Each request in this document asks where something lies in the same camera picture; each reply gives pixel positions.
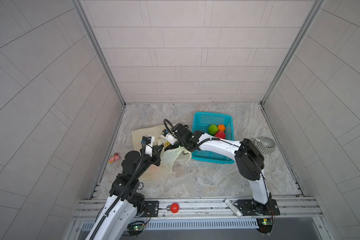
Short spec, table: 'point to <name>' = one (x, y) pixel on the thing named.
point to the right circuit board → (265, 225)
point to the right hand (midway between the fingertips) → (166, 152)
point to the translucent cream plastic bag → (171, 157)
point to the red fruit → (220, 134)
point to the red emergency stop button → (174, 207)
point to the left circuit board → (135, 228)
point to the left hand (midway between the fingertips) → (165, 144)
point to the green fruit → (212, 129)
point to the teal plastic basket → (201, 122)
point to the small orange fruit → (221, 127)
